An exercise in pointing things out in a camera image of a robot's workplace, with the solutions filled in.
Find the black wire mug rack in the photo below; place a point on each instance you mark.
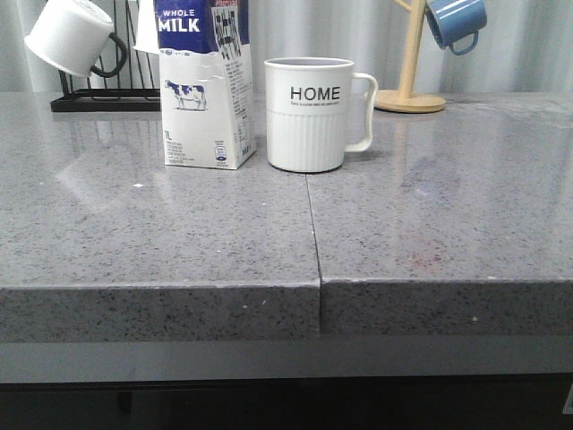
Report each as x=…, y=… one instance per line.
x=134, y=88

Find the white HOME ribbed cup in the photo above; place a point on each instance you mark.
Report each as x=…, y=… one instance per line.
x=308, y=105

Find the blue enamel mug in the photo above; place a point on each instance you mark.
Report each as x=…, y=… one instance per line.
x=455, y=24

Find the white mug black handle left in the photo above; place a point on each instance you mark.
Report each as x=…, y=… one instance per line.
x=71, y=36

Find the wooden mug tree stand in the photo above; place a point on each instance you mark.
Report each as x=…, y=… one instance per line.
x=404, y=99

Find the white blue milk carton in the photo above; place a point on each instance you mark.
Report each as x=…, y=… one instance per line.
x=206, y=95

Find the white mug black handle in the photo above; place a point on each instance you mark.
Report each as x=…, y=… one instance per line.
x=146, y=39
x=71, y=36

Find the white mug black handle right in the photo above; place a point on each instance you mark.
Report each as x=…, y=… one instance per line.
x=146, y=39

